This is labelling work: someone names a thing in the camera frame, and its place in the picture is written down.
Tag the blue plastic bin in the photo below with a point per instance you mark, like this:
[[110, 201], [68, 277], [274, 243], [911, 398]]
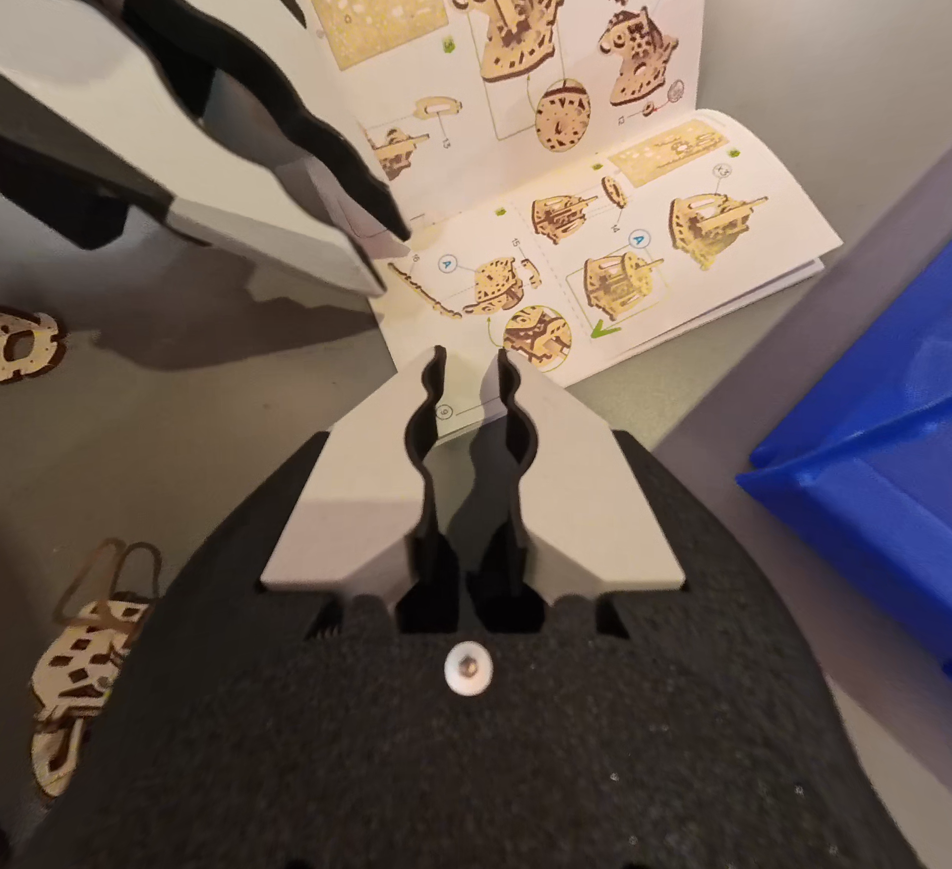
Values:
[[877, 512]]

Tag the small wooden model part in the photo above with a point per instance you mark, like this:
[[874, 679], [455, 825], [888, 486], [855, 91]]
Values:
[[47, 342]]

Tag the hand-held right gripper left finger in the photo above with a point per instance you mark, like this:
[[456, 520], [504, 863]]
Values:
[[357, 504]]

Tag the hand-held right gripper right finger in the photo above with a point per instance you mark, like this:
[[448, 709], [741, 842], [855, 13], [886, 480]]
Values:
[[587, 504]]

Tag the perforated wooden model assembly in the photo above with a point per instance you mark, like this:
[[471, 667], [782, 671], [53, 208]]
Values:
[[82, 653]]

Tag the paper instruction booklet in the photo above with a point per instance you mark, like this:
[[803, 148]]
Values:
[[565, 162]]

